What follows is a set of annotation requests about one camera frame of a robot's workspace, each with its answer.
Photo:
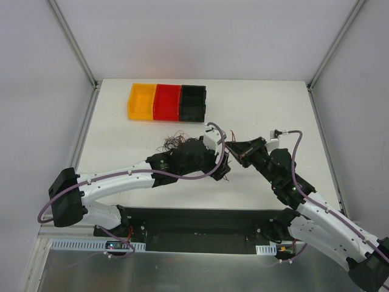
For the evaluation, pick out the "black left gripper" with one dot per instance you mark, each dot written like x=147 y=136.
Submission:
x=219 y=168

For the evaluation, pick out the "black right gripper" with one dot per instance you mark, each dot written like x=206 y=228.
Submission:
x=253 y=152

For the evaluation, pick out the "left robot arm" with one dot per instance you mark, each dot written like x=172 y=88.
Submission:
x=75 y=198

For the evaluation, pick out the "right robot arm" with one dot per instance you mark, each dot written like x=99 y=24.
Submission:
x=311 y=219

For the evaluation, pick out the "black plastic bin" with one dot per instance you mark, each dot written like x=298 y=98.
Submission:
x=192 y=104

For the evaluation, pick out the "red plastic bin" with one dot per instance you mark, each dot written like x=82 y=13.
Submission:
x=166 y=102

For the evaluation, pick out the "yellow plastic bin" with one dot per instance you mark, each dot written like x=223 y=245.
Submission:
x=141 y=101

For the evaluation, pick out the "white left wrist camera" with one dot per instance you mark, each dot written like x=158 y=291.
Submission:
x=212 y=138

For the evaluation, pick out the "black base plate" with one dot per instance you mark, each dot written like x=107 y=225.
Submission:
x=213 y=231

